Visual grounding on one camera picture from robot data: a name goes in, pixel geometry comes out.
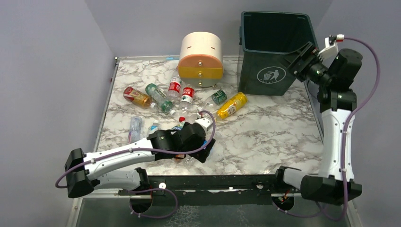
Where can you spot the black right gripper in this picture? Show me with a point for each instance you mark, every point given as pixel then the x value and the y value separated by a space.
pixel 301 61

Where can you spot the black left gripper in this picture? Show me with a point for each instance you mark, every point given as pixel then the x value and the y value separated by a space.
pixel 204 150

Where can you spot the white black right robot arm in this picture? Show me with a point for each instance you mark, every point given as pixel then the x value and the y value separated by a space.
pixel 334 184

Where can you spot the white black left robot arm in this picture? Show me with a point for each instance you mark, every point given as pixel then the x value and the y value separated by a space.
pixel 87 172

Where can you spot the dark green plastic bin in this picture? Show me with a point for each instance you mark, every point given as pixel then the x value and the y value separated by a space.
pixel 263 37

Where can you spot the clear bottle red label right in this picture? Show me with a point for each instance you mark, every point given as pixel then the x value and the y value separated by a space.
pixel 186 99

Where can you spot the clear bottle red label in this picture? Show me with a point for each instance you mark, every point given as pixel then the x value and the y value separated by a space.
pixel 174 87
pixel 186 99

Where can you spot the clear bottle dark green label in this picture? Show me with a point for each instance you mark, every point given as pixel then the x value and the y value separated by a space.
pixel 213 102

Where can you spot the yellow juice bottle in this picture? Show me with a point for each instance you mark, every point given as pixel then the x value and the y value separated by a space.
pixel 231 106

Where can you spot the green tinted water bottle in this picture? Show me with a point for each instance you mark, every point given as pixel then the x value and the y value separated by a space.
pixel 164 103

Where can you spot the clear bottle red label left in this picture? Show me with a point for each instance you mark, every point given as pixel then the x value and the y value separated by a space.
pixel 174 87

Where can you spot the crushed clear bottle pink label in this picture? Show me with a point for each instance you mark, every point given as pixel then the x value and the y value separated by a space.
pixel 135 129

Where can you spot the red label amber tea bottle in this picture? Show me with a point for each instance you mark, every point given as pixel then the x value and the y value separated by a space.
pixel 138 98

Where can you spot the cream orange yellow drawer unit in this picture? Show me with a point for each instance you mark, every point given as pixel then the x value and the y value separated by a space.
pixel 201 59

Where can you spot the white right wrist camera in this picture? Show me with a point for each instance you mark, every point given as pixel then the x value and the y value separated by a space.
pixel 331 46

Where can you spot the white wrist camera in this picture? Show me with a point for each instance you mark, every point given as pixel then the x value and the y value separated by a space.
pixel 331 46
pixel 205 122

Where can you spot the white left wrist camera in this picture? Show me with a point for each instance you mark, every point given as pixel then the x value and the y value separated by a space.
pixel 205 122

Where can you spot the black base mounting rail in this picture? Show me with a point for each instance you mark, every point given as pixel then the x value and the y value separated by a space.
pixel 204 190

